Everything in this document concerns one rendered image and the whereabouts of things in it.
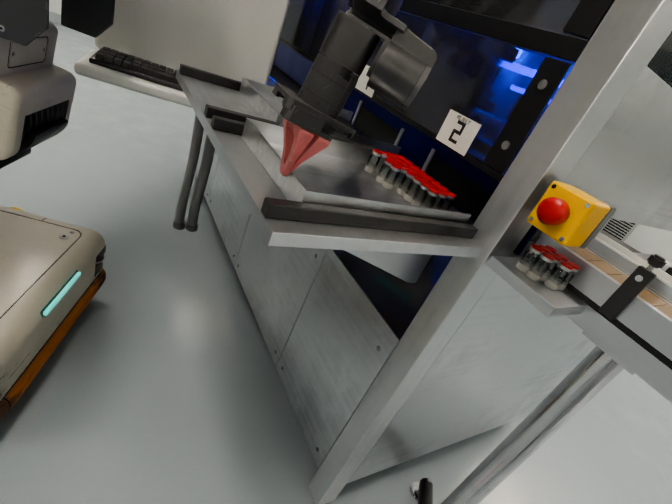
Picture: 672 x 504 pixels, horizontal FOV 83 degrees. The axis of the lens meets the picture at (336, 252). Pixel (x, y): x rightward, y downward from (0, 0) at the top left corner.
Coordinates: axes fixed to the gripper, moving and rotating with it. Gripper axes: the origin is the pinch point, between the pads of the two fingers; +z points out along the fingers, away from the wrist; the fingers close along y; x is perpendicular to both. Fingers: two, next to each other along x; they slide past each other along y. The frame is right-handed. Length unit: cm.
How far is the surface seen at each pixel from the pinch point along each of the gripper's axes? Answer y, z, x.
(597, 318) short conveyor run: 48, -4, -26
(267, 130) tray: 3.5, 0.7, 19.7
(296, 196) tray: 1.0, 1.6, -4.3
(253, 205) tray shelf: -3.8, 4.7, -4.3
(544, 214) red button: 31.0, -12.6, -16.1
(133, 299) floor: 7, 92, 74
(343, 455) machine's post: 46, 62, -9
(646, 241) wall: 490, -33, 124
